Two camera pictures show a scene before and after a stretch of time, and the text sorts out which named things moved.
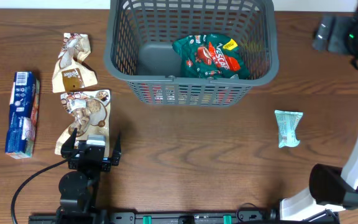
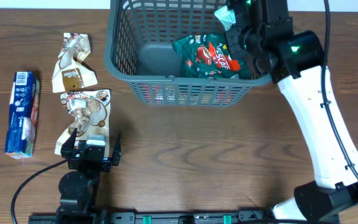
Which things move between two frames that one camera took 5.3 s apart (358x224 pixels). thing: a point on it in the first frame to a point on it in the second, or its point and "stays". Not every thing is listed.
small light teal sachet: x=287 y=122 to x=226 y=16
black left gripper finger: x=116 y=154 stays
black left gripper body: x=74 y=161 stays
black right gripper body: x=338 y=42 to x=236 y=43
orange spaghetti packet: x=212 y=94 stays
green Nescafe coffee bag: x=211 y=56 stays
